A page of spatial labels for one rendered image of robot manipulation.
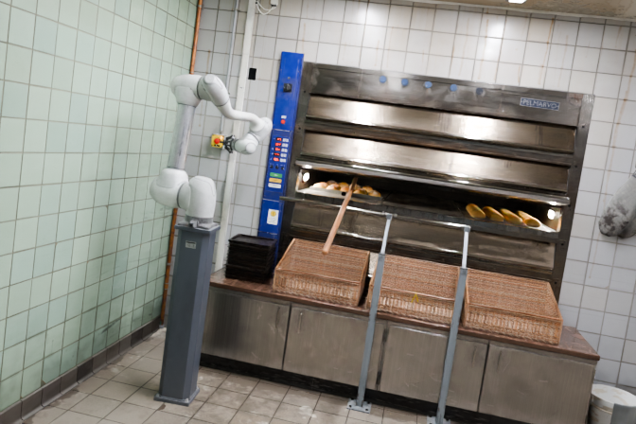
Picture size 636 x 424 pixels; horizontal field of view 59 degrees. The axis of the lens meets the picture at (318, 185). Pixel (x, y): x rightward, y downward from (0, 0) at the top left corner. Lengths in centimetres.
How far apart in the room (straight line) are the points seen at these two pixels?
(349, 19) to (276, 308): 201
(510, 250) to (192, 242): 210
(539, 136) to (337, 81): 141
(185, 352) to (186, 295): 32
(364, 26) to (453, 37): 61
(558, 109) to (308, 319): 212
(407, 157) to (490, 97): 68
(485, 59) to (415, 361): 200
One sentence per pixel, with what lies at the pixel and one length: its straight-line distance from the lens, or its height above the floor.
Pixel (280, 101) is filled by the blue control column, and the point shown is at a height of 180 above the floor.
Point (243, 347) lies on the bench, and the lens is 378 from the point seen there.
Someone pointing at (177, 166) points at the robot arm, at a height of 131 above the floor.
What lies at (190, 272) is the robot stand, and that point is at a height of 75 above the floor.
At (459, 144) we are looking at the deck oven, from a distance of 396.
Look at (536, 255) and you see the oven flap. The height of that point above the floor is 101.
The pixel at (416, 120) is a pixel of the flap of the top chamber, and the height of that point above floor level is 179.
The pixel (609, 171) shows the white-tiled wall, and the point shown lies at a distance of 412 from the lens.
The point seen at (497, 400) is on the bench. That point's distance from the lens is 372.
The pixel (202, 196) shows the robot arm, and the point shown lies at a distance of 316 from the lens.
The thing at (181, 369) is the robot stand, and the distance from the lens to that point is 341.
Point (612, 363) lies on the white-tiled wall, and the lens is 436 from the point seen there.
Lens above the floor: 157
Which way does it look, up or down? 5 degrees down
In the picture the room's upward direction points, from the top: 8 degrees clockwise
